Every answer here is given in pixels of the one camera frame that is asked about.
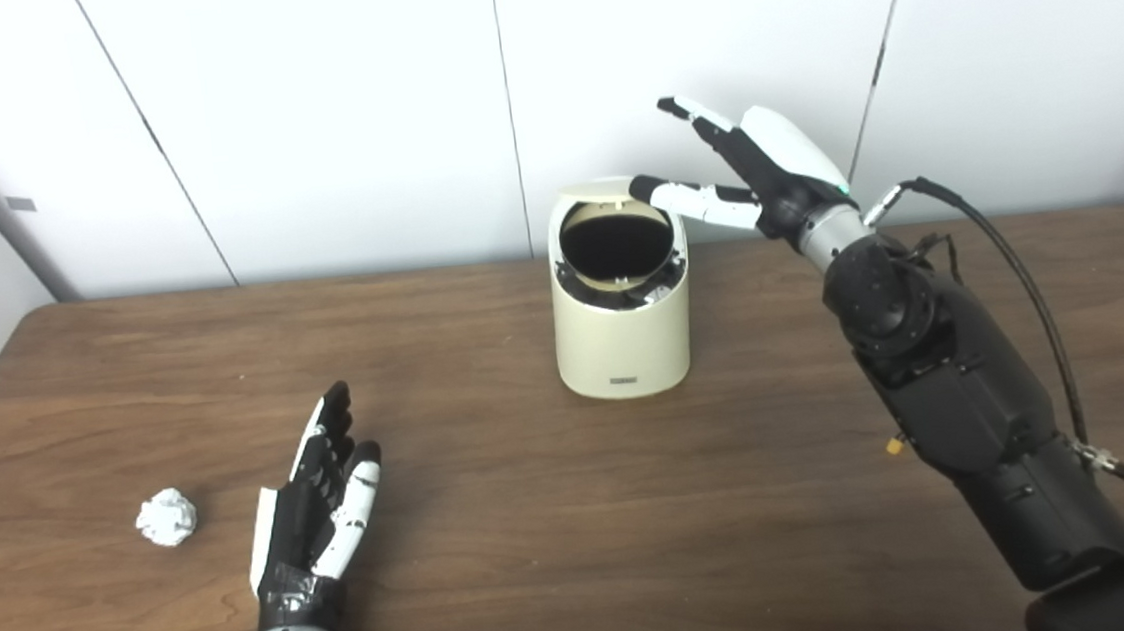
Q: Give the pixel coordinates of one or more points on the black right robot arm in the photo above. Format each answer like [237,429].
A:
[970,404]

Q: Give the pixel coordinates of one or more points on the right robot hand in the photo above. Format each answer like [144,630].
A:
[782,178]

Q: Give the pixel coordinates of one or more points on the small grey wall tag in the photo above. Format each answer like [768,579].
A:
[22,204]

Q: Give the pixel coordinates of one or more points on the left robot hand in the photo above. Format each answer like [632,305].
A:
[294,537]

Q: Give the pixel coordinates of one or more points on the white paper ball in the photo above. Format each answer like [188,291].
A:
[167,517]

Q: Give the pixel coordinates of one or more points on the cream-colored bin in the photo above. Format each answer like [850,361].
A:
[625,346]

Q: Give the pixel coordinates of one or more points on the cream round bin lid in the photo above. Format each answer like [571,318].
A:
[597,188]

